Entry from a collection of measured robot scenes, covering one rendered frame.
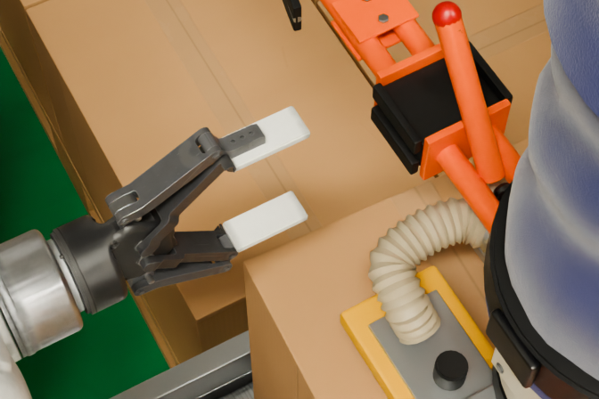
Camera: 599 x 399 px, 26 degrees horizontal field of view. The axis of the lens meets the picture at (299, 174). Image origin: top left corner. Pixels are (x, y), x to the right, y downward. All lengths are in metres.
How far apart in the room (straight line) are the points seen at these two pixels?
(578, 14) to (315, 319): 0.70
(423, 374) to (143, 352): 1.25
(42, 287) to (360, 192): 0.88
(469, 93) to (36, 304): 0.38
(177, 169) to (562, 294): 0.33
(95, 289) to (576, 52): 0.51
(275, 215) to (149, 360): 1.20
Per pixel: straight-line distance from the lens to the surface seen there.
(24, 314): 1.01
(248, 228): 1.13
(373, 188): 1.83
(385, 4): 1.16
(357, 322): 1.14
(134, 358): 2.32
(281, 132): 1.02
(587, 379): 0.87
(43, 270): 1.01
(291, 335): 1.28
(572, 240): 0.78
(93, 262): 1.02
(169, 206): 1.02
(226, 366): 1.64
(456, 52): 1.03
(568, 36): 0.64
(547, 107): 0.75
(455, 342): 1.13
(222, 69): 1.94
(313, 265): 1.31
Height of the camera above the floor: 2.11
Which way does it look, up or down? 59 degrees down
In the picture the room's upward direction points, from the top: straight up
